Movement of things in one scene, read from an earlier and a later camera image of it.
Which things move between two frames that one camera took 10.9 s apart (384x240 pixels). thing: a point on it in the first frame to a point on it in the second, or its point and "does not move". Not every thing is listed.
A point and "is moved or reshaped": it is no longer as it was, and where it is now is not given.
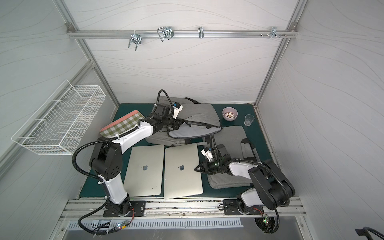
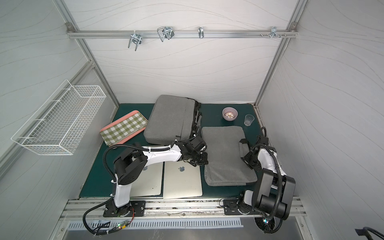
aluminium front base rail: (92, 209) does not move
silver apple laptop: (180, 178) does not move
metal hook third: (201, 32) does not move
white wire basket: (58, 126) does not move
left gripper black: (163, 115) to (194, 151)
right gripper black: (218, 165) to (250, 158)
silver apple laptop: (144, 175) does not move
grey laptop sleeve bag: (200, 120) is moved or reshaped
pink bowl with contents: (229, 113) does not move
